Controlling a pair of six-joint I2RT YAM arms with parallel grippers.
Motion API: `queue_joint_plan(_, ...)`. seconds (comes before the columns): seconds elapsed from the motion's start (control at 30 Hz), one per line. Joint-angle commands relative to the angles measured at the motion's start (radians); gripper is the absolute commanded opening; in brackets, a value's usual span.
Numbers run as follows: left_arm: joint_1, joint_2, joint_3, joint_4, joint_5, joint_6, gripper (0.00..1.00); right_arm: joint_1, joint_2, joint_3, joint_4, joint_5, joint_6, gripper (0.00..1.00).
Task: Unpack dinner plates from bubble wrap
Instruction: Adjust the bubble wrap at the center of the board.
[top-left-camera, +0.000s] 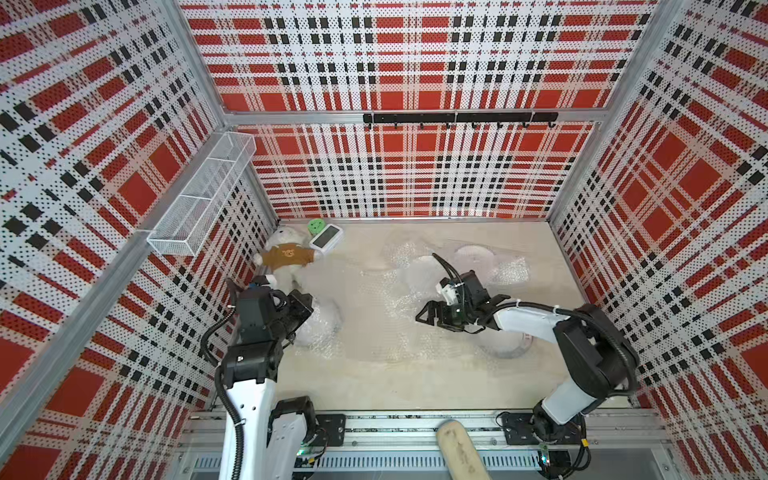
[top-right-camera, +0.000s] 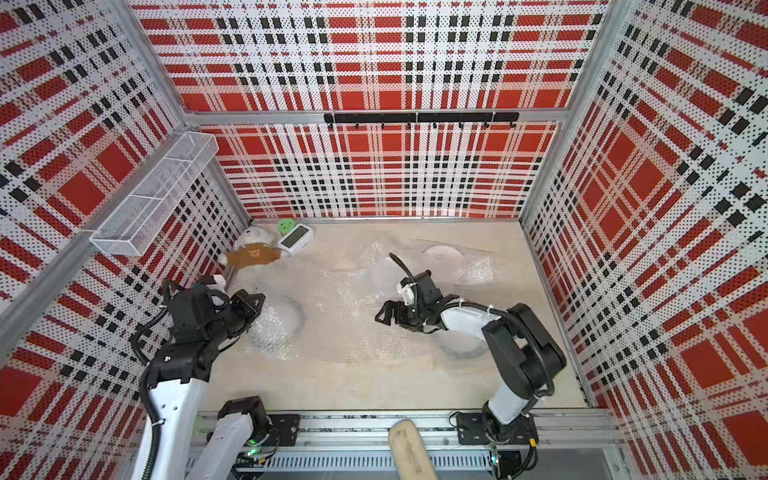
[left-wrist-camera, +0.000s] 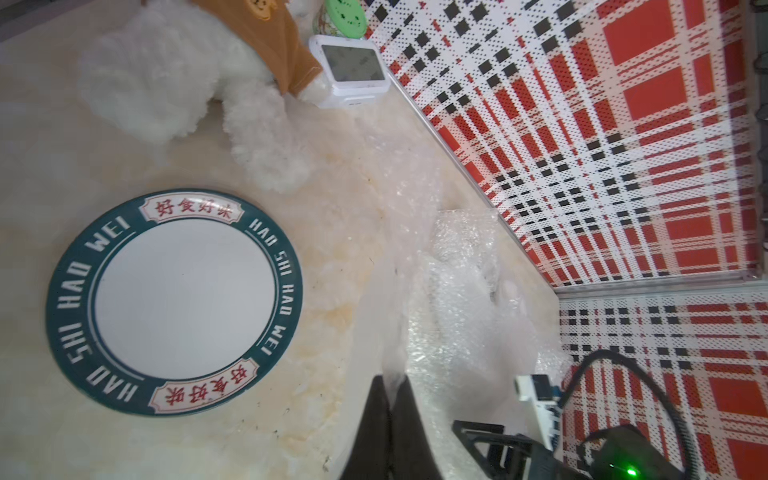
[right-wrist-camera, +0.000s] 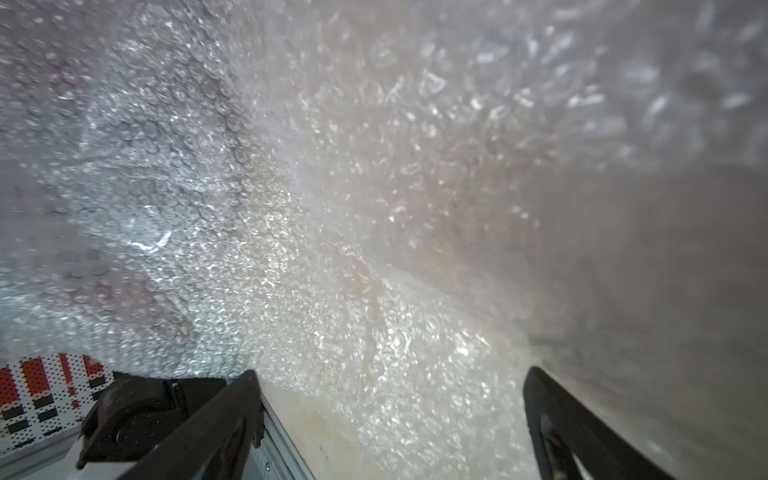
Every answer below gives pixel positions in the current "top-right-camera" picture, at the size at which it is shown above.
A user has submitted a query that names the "bubble wrap sheet front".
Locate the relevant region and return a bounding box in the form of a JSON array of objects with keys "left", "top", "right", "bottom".
[{"left": 235, "top": 257, "right": 418, "bottom": 363}]

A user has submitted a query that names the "green rimmed plate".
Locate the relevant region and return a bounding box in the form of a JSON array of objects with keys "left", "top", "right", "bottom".
[{"left": 438, "top": 331, "right": 487, "bottom": 360}]

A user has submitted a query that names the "clear wall shelf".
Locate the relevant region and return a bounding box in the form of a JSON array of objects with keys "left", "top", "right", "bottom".
[{"left": 90, "top": 131, "right": 218, "bottom": 257}]

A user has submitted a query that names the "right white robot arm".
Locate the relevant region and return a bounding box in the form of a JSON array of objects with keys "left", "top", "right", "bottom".
[{"left": 374, "top": 271, "right": 567, "bottom": 426}]

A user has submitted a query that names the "pink plate in wrap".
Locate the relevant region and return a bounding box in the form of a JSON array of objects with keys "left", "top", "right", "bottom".
[{"left": 422, "top": 244, "right": 464, "bottom": 282}]

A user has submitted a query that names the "black hook rail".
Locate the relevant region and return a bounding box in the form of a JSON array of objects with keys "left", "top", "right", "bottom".
[{"left": 323, "top": 111, "right": 520, "bottom": 127}]

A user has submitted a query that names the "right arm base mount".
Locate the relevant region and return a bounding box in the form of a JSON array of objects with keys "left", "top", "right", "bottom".
[{"left": 448, "top": 409, "right": 539, "bottom": 479}]

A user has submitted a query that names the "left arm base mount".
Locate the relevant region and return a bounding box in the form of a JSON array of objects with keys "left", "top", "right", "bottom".
[{"left": 207, "top": 396, "right": 301, "bottom": 474}]

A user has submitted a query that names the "wooden brush handle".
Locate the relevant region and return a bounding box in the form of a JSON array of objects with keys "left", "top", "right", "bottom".
[{"left": 388, "top": 420, "right": 438, "bottom": 480}]

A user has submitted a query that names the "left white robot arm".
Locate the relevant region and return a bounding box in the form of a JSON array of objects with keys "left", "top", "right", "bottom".
[{"left": 130, "top": 275, "right": 275, "bottom": 479}]

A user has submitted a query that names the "white green small device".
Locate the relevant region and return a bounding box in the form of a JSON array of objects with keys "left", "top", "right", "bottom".
[{"left": 278, "top": 224, "right": 314, "bottom": 256}]

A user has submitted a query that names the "beige teddy bear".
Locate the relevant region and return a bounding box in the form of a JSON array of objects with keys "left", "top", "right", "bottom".
[{"left": 217, "top": 225, "right": 288, "bottom": 273}]

